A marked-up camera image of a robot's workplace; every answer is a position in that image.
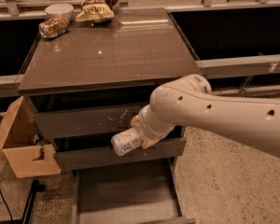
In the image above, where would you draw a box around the grey bottom drawer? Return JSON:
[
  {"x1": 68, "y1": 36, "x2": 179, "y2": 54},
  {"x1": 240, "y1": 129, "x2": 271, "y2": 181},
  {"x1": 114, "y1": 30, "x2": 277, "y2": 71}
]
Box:
[{"x1": 71, "y1": 159, "x2": 196, "y2": 224}]

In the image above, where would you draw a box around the grey middle drawer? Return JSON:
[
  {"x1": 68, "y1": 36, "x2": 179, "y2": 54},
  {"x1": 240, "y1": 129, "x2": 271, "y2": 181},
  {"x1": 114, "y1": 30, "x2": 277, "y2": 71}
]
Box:
[{"x1": 54, "y1": 126, "x2": 186, "y2": 171}]

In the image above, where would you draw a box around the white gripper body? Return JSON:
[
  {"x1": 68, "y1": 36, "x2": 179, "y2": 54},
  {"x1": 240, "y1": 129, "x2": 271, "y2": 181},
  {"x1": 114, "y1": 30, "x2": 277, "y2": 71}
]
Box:
[{"x1": 138, "y1": 105, "x2": 175, "y2": 140}]

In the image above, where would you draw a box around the metal railing frame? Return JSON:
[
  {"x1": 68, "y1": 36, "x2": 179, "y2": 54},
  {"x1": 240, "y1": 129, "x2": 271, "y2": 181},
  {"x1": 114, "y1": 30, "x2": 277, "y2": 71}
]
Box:
[{"x1": 0, "y1": 0, "x2": 280, "y2": 100}]

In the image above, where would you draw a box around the white bowl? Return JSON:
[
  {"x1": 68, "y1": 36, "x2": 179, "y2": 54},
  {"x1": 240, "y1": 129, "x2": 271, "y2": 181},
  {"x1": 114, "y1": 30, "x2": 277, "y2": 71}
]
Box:
[{"x1": 45, "y1": 4, "x2": 74, "y2": 21}]

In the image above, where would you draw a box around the open cardboard box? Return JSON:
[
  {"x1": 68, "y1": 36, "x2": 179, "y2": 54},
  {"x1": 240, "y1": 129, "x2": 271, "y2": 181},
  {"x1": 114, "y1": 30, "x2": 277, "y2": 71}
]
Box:
[{"x1": 0, "y1": 97, "x2": 61, "y2": 178}]

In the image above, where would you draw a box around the yellow chip bag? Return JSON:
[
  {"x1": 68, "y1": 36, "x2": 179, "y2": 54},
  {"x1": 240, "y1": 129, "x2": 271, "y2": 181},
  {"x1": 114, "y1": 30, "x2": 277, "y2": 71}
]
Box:
[{"x1": 76, "y1": 4, "x2": 114, "y2": 23}]

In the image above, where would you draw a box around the crushed soda can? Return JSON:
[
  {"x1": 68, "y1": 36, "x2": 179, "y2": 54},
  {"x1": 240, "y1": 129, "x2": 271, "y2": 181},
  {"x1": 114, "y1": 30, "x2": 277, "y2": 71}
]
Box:
[{"x1": 38, "y1": 17, "x2": 69, "y2": 39}]

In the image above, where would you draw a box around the blue plastic bottle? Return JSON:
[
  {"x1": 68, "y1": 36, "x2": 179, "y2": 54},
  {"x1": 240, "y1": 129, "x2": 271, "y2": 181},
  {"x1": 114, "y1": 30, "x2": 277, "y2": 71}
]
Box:
[{"x1": 111, "y1": 127, "x2": 143, "y2": 156}]

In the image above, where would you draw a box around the grey top drawer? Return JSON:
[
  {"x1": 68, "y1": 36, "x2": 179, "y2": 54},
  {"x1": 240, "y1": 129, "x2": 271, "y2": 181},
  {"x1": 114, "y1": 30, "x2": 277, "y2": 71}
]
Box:
[{"x1": 28, "y1": 81, "x2": 197, "y2": 140}]

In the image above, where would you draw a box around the black stand leg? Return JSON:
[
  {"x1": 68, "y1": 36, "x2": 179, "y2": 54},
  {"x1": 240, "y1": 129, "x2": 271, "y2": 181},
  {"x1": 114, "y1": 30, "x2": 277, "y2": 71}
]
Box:
[{"x1": 21, "y1": 179, "x2": 46, "y2": 224}]

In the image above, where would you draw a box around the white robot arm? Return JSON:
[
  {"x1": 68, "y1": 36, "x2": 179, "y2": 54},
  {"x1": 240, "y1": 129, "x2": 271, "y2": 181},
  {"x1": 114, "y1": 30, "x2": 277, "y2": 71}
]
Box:
[{"x1": 132, "y1": 75, "x2": 280, "y2": 158}]

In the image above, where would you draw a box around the grey drawer cabinet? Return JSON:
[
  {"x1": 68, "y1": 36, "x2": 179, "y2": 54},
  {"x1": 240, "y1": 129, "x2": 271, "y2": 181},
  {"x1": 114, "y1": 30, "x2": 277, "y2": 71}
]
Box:
[{"x1": 18, "y1": 7, "x2": 203, "y2": 224}]

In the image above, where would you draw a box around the grey drawer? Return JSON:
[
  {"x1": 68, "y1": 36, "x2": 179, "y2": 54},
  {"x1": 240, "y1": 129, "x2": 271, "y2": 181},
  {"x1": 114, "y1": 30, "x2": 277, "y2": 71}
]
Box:
[
  {"x1": 71, "y1": 159, "x2": 196, "y2": 224},
  {"x1": 28, "y1": 81, "x2": 197, "y2": 140},
  {"x1": 54, "y1": 126, "x2": 186, "y2": 171}
]

